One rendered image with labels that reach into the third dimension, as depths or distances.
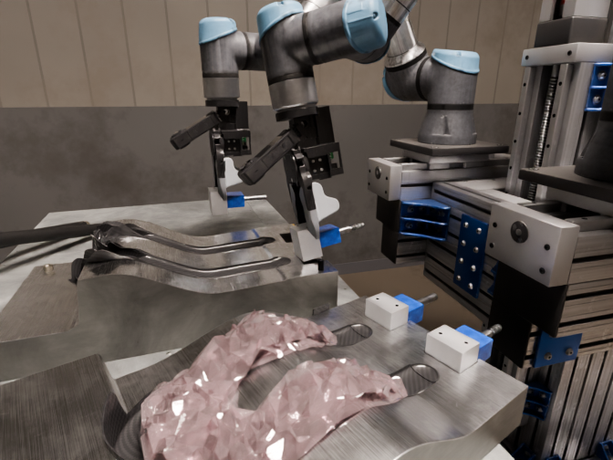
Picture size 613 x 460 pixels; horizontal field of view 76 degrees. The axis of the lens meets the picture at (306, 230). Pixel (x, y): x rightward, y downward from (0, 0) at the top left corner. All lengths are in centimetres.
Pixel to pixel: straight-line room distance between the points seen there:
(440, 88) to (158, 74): 158
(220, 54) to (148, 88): 147
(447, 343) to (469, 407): 8
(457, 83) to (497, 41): 190
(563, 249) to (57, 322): 71
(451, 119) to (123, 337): 88
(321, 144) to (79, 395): 47
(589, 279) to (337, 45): 50
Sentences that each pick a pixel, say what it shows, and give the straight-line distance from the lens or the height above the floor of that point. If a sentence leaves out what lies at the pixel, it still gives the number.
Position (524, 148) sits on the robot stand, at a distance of 103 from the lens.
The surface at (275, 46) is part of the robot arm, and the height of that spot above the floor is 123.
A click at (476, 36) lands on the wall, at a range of 290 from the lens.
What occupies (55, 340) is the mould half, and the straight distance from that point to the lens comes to 65.
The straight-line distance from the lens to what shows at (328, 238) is 68.
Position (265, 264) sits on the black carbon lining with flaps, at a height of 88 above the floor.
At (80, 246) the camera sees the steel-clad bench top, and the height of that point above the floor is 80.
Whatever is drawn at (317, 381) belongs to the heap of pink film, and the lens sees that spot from 39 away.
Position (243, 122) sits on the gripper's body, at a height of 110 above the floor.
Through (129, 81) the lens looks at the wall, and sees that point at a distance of 233.
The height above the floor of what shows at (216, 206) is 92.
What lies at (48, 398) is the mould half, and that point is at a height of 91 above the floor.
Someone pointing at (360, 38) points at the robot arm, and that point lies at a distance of 62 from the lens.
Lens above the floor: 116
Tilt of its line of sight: 19 degrees down
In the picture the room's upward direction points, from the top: straight up
